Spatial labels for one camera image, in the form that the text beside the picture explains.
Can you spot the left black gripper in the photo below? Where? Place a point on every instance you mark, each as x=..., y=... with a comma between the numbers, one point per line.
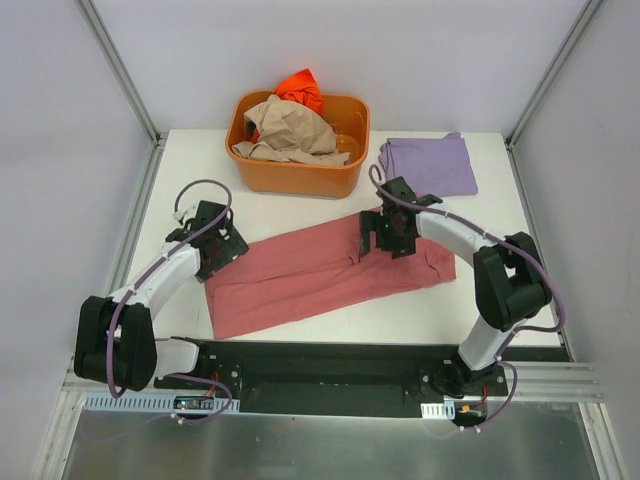
x=226, y=249

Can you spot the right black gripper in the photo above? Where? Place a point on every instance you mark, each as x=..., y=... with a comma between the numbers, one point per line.
x=373, y=232

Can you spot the pink t-shirt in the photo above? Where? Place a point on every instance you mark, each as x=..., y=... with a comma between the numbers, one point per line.
x=312, y=271

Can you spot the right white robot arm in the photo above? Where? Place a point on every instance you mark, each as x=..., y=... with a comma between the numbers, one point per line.
x=510, y=284

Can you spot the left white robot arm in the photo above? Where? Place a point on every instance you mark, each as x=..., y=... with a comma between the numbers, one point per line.
x=116, y=343

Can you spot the folded purple t-shirt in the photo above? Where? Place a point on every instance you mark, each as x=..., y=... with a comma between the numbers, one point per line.
x=439, y=166

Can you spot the orange plastic basket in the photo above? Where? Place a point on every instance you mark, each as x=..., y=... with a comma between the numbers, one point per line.
x=348, y=116

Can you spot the beige t-shirt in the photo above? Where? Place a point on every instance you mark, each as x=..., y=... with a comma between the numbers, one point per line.
x=289, y=132

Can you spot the orange t-shirt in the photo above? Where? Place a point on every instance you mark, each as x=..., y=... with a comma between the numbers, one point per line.
x=302, y=88

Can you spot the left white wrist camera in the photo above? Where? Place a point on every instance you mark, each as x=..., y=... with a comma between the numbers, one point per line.
x=182, y=215

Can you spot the left aluminium frame post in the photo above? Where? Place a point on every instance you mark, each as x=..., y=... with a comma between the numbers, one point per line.
x=107, y=46

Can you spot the aluminium frame post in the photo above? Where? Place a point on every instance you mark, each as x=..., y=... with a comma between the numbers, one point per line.
x=573, y=37
x=107, y=46

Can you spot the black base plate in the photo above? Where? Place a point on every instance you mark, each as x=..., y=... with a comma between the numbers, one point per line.
x=389, y=381

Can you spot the left white cable duct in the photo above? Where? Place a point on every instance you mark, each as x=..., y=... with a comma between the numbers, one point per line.
x=188, y=405

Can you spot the white cable duct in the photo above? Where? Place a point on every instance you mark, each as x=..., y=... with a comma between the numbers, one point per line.
x=188, y=405
x=438, y=411

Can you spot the right white cable duct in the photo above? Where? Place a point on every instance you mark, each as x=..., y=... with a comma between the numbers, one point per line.
x=438, y=411

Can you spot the aluminium frame rail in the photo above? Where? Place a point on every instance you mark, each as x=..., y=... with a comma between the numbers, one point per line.
x=563, y=382

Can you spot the right aluminium frame post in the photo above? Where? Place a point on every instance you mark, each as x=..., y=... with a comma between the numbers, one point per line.
x=573, y=37

